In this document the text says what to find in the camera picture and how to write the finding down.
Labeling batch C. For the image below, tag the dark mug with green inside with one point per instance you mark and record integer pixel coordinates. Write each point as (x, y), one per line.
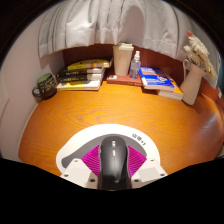
(46, 86)

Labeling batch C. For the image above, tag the white grey round mouse pad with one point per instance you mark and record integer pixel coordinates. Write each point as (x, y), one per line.
(83, 140)

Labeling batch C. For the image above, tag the clear spray bottle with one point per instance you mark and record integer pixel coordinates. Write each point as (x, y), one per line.
(135, 68)

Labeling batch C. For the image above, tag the white curtain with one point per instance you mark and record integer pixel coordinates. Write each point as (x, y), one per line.
(110, 20)

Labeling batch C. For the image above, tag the yellow black cover book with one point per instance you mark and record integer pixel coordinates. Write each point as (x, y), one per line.
(88, 64)

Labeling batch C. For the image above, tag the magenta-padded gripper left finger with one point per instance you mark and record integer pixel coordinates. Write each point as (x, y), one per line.
(90, 163)

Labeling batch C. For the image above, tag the white ceramic vase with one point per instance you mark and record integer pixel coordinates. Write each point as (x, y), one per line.
(191, 86)

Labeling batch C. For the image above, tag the red brown book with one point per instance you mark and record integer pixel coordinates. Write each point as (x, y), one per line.
(121, 80)

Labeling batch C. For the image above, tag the cream lidded tumbler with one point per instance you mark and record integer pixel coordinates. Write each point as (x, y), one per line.
(122, 60)

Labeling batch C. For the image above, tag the black computer mouse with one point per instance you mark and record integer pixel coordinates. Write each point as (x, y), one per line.
(113, 163)

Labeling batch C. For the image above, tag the white yellow spine book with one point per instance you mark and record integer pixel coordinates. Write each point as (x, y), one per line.
(78, 86)

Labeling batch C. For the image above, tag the blue cover book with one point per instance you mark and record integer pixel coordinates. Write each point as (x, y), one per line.
(155, 78)

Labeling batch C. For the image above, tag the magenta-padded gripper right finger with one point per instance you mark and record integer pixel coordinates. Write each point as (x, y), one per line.
(136, 163)

